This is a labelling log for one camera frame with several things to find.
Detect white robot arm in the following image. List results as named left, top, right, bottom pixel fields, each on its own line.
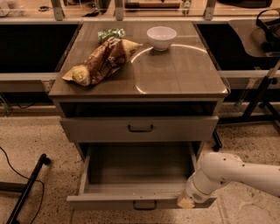
left=177, top=152, right=280, bottom=209

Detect grey top drawer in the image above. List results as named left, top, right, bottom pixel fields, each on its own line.
left=60, top=115, right=219, bottom=143

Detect white ceramic bowl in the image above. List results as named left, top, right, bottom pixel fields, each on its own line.
left=147, top=26, right=177, bottom=51

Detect brown yellow chip bag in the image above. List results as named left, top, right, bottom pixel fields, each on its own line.
left=62, top=37, right=141, bottom=87

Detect green snack bag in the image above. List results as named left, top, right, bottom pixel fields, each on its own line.
left=98, top=28, right=125, bottom=44

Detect black floor cable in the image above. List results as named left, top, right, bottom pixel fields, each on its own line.
left=0, top=146, right=46, bottom=224

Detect black tripod stand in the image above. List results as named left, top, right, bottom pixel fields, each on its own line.
left=219, top=59, right=280, bottom=124

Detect black cabinet caster wheel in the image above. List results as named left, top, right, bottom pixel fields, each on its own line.
left=213, top=130, right=222, bottom=151

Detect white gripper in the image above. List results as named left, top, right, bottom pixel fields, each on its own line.
left=177, top=177, right=216, bottom=209

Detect grey drawer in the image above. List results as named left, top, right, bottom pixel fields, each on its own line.
left=66, top=142, right=218, bottom=212
left=60, top=115, right=219, bottom=143

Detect black headphones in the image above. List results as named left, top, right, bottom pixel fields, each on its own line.
left=255, top=8, right=280, bottom=53

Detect black metal stand leg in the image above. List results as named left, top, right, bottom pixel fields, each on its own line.
left=0, top=154, right=51, bottom=224

